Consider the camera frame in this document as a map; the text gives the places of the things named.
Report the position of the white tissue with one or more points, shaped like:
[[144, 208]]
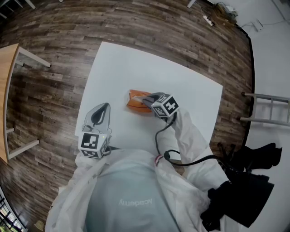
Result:
[[137, 98]]

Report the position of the wooden top table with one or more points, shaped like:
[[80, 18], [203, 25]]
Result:
[[5, 79]]

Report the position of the white ladder frame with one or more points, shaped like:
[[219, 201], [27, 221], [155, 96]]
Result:
[[272, 108]]

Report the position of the person's torso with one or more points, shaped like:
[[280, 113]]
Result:
[[127, 199]]

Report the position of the white power strip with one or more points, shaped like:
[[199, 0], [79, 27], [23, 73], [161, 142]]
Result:
[[208, 20]]

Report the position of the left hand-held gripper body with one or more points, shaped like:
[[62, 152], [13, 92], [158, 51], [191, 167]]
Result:
[[90, 141]]

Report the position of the dark grey equipment box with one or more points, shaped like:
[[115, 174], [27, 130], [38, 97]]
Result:
[[253, 199]]

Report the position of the small white table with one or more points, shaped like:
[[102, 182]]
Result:
[[191, 3]]

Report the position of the black office chair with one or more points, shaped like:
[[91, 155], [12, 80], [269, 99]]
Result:
[[260, 156]]

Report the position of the black metal railing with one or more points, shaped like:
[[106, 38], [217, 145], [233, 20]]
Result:
[[9, 217]]

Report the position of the orange tissue box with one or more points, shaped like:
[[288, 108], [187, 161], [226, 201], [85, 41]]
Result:
[[136, 107]]

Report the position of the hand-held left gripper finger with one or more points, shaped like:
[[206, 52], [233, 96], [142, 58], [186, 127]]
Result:
[[88, 121], [106, 124]]

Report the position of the person's left forearm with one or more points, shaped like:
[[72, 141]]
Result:
[[88, 167]]

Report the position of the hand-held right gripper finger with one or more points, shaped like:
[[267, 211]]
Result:
[[148, 102]]

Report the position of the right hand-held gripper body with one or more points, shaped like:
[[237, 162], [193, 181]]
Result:
[[168, 106]]

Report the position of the person's right forearm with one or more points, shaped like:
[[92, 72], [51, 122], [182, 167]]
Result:
[[188, 136]]

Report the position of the white wall socket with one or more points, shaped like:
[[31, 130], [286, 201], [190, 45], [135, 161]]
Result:
[[258, 25]]

